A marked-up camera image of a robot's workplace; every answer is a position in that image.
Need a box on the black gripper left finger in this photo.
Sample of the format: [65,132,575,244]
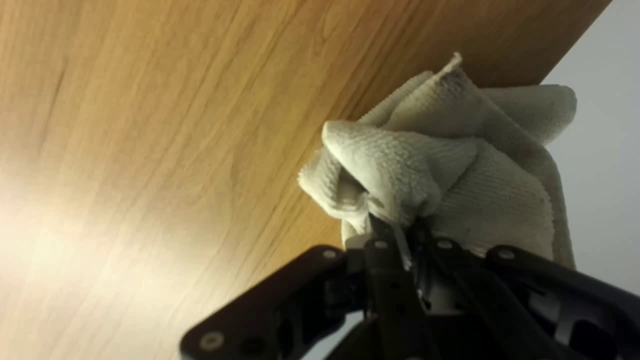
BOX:
[179,220,428,360]

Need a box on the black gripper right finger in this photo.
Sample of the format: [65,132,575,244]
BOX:
[408,223,640,360]

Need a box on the beige cloth towel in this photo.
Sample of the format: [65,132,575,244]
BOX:
[297,57,577,268]

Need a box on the wooden cabinet door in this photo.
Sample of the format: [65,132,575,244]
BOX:
[0,0,612,360]

